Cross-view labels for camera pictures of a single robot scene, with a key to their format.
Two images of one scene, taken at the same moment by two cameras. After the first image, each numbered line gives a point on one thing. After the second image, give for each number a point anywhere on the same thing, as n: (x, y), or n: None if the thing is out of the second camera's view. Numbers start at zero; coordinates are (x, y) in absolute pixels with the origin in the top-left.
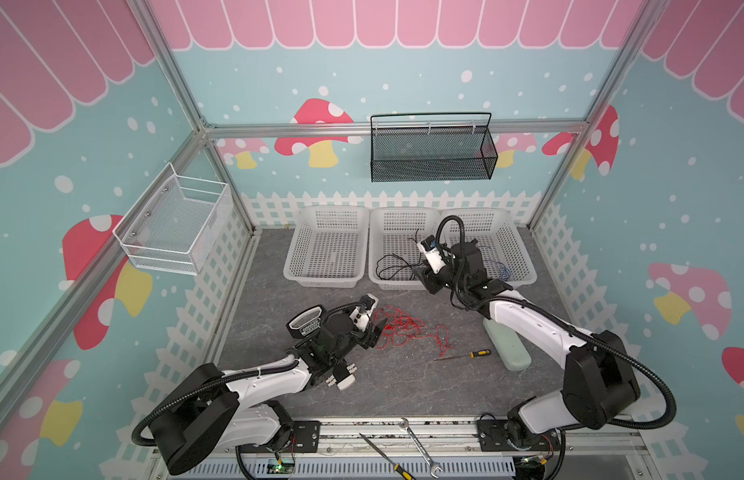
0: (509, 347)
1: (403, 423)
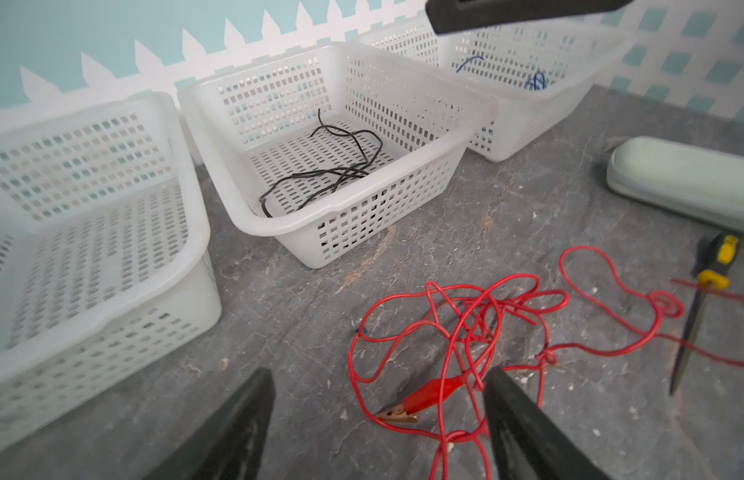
0: (713, 187)
1: None
